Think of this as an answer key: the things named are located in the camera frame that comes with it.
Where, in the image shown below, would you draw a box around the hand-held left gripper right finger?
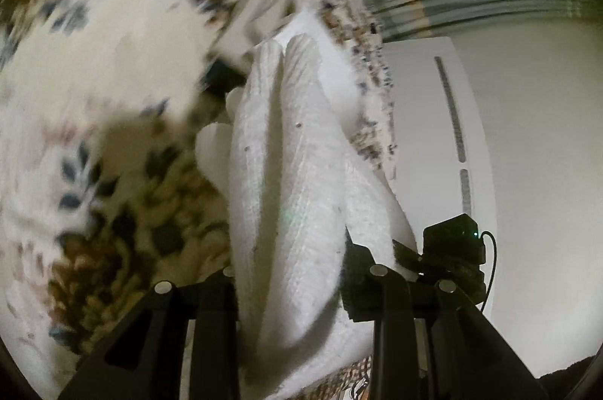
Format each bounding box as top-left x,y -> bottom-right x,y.
340,227 -> 550,400

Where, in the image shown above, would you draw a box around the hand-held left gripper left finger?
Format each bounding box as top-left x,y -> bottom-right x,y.
59,266 -> 241,400

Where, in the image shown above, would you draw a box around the floral bed sheet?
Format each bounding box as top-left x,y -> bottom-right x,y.
0,0 -> 399,400

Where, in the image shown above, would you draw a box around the white towel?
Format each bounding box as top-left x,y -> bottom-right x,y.
195,33 -> 418,396

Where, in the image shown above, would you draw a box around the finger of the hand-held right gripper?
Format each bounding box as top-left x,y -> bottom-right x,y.
391,238 -> 425,276

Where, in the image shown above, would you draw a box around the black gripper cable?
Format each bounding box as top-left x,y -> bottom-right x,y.
478,231 -> 499,312

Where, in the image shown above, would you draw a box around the white appliance panel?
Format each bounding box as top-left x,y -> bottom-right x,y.
381,35 -> 500,326

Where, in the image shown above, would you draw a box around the person's dark fuzzy clothing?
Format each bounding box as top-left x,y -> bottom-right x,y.
536,352 -> 603,400

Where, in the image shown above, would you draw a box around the folded white cloth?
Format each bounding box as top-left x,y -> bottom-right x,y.
263,6 -> 369,138

